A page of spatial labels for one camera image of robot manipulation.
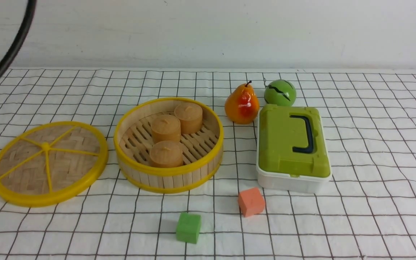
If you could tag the green lidded white plastic box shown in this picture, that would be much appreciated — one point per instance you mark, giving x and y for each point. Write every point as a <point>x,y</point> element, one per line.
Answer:
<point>291,151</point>

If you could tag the green foam cube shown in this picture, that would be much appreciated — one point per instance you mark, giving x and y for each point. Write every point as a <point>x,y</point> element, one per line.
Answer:
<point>188,227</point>

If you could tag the orange foam cube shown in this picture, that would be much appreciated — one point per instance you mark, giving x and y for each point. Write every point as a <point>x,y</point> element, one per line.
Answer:
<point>251,202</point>

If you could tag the yellow woven bamboo steamer lid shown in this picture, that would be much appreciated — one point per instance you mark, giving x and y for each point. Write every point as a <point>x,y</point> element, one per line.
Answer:
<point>51,163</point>

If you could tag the green round toy fruit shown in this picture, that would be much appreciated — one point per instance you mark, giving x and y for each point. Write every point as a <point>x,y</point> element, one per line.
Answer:
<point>280,92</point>

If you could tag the tan toy bun middle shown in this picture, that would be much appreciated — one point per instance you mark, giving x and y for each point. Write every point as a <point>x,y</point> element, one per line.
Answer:
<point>165,127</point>

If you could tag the tan toy bun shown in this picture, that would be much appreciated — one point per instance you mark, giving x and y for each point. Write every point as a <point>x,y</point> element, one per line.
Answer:
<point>166,154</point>
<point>165,127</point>
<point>190,116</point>

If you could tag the orange red toy pear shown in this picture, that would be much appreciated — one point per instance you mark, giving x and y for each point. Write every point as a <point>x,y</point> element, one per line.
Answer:
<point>242,105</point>

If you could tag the tan toy bun back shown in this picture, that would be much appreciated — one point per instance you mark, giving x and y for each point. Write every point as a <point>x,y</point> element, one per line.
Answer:
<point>190,116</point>

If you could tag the yellow bamboo steamer basket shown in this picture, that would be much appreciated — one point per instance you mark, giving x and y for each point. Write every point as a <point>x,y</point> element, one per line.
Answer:
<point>202,151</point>

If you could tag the tan toy bun front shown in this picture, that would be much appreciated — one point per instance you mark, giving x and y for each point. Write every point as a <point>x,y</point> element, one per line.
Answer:
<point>166,154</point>

